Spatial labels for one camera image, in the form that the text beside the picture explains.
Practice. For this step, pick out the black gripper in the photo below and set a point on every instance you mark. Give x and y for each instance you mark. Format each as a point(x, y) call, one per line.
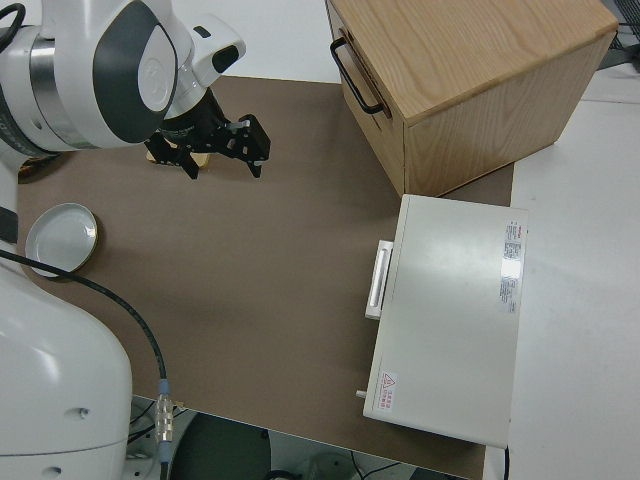
point(192, 122)

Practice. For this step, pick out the gray round plate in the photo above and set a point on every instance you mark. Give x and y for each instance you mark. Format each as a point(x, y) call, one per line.
point(60, 240)

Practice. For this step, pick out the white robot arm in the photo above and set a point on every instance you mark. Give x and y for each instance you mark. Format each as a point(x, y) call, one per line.
point(125, 65)

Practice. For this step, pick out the wooden mug stand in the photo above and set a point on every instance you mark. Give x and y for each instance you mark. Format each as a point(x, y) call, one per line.
point(204, 159)

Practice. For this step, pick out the brown table mat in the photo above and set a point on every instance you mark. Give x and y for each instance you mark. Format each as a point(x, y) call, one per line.
point(275, 250)

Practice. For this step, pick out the brown wicker tray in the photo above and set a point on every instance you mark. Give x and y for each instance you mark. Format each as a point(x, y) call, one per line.
point(40, 165)

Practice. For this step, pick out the light wooden drawer box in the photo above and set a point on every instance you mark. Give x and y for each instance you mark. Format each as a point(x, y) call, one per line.
point(475, 60)

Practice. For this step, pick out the small white oven knob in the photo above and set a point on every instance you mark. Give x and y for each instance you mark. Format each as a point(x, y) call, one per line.
point(359, 393)

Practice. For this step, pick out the white toaster oven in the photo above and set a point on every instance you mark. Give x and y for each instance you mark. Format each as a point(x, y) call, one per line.
point(450, 310)

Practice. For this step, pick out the dark round floor base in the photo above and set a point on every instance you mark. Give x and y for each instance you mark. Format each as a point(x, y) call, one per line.
point(220, 450)

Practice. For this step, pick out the black mesh object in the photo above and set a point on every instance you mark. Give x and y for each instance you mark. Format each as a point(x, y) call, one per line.
point(627, 47)

